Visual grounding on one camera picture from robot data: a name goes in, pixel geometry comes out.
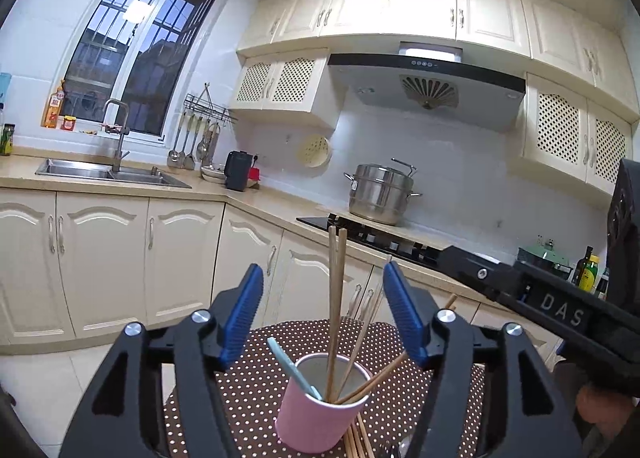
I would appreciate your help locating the hanging metal spatula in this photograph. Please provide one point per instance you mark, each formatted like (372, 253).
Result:
(182, 160)
(190, 161)

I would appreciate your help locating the cream lattice-door wall cabinet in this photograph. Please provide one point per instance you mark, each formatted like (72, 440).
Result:
(565, 132)
(280, 82)

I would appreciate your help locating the dark soy sauce bottle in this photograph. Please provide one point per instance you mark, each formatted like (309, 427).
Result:
(603, 283)

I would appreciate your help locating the stack of white dishes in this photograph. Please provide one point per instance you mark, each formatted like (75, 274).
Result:
(212, 174)

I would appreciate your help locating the black kettle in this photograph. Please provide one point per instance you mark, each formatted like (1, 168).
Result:
(237, 172)

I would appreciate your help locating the barred window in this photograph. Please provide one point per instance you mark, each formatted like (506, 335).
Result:
(140, 42)

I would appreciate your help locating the metal faucet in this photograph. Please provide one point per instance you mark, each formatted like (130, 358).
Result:
(117, 147)

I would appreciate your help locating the red box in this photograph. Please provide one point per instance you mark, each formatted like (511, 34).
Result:
(255, 174)

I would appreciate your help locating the cream upper wall cabinets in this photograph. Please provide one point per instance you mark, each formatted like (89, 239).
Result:
(425, 7)

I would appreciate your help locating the blue carton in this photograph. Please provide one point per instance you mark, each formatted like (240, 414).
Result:
(4, 87)

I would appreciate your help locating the person's right hand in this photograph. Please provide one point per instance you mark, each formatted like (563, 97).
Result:
(600, 408)

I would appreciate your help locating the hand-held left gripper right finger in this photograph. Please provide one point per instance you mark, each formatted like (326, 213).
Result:
(405, 318)

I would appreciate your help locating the round cream colander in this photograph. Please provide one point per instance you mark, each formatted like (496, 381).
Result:
(314, 151)

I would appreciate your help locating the stainless steel sink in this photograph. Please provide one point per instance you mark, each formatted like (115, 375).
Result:
(100, 170)

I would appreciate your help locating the pink cup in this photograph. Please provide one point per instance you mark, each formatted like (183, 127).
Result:
(310, 423)

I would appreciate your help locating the black glass gas stove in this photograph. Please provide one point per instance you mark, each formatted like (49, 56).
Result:
(312, 223)

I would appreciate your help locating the grey range hood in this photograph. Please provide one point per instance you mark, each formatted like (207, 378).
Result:
(380, 92)

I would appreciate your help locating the long wooden chopstick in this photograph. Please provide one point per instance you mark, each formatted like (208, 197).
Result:
(385, 372)

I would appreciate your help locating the hanging metal skimmer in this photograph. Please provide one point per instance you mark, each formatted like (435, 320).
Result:
(202, 150)

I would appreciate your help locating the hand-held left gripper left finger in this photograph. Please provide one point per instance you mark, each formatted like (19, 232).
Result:
(242, 318)

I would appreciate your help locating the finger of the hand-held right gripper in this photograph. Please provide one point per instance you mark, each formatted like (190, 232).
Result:
(475, 273)

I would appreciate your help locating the light blue knife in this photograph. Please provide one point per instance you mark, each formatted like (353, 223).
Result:
(290, 363)

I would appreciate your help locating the green bottle yellow cap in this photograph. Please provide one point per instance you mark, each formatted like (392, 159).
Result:
(592, 273)

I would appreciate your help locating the green electric cooker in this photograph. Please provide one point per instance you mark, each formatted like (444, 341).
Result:
(542, 255)

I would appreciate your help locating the small red yellow jar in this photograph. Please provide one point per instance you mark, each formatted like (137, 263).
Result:
(69, 122)

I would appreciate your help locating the brown polka dot tablecloth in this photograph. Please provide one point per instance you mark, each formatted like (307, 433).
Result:
(255, 413)

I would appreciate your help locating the pile of wooden chopsticks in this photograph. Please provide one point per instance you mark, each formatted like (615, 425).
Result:
(332, 313)

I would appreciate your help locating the cream base cabinets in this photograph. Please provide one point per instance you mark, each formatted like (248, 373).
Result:
(100, 258)

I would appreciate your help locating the stainless steel steamer pot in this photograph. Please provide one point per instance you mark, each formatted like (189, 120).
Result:
(380, 193)

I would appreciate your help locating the hanging metal ladle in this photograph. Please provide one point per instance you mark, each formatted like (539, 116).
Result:
(173, 157)

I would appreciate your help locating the dark olive oil bottle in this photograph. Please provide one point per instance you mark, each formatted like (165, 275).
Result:
(582, 268)

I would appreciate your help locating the orange bottle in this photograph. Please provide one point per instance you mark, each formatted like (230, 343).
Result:
(53, 110)

